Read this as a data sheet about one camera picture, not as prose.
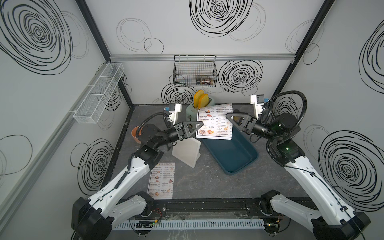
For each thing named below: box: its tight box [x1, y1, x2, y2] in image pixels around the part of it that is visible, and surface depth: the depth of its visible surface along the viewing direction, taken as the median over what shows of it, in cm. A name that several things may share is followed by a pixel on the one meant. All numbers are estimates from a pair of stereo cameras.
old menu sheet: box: [147, 161, 176, 200], surface depth 84 cm
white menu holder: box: [172, 137, 201, 169], surface depth 86 cm
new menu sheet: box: [195, 103, 233, 140], surface depth 58 cm
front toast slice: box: [199, 93, 209, 109], surface depth 96 cm
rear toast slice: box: [193, 89, 204, 109], surface depth 98 cm
